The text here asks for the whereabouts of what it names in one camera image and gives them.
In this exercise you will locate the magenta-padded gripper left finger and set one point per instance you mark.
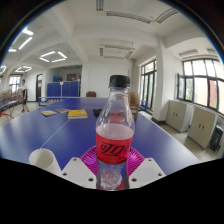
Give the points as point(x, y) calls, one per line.
point(78, 171)

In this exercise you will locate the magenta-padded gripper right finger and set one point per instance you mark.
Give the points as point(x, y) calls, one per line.
point(146, 171)

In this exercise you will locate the clear red-labelled drink bottle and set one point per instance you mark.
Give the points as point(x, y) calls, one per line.
point(114, 148)

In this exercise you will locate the white mug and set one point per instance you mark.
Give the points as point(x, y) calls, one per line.
point(43, 158)

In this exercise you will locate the large yellow book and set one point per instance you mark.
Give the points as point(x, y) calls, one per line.
point(77, 114)

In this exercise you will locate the black flat case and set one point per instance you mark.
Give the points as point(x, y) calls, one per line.
point(96, 112)

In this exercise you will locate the grey-brown notebook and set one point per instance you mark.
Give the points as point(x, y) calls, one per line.
point(62, 110)

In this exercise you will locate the narrow white cabinet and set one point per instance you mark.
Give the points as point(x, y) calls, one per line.
point(178, 115)

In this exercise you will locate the small yellow book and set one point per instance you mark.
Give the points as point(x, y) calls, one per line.
point(49, 113)

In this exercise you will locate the brown cardboard box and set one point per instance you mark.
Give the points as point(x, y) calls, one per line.
point(134, 103)

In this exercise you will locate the wide white cabinet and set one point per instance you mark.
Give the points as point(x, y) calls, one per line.
point(201, 126)

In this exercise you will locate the black bin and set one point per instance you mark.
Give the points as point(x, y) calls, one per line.
point(216, 138)

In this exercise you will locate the brown chair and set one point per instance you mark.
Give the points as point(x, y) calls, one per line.
point(91, 94)

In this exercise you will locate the blue folding partition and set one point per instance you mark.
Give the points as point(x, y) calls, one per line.
point(63, 89)

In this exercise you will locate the tall black-framed window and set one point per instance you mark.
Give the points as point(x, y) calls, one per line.
point(148, 85)

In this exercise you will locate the dark brown door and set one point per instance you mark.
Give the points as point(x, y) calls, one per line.
point(39, 88)

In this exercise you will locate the person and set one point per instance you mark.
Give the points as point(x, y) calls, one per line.
point(24, 95)

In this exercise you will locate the blue table with red legs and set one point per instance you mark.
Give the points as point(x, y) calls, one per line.
point(8, 106)

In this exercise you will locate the wide black-framed window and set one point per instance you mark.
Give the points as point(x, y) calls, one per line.
point(201, 85)

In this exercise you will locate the ceiling air conditioner unit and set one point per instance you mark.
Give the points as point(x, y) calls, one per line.
point(116, 52)

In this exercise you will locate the group of ceiling lights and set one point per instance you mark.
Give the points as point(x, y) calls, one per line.
point(27, 32)

